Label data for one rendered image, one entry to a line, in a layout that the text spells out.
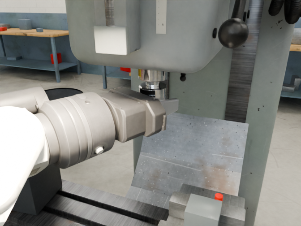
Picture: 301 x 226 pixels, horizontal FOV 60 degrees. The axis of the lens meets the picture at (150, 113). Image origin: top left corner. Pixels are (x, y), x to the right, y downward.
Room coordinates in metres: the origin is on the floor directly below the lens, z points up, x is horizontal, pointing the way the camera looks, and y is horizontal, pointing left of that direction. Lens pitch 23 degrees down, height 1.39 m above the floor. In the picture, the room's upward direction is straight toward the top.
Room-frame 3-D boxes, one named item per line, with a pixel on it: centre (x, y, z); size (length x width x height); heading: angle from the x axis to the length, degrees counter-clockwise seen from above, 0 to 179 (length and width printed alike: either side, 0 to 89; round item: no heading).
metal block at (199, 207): (0.37, -0.10, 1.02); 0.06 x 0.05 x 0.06; 69
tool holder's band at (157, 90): (0.41, 0.00, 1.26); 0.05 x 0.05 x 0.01
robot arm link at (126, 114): (0.35, 0.06, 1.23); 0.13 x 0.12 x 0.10; 43
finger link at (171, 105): (0.39, -0.03, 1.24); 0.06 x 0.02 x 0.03; 133
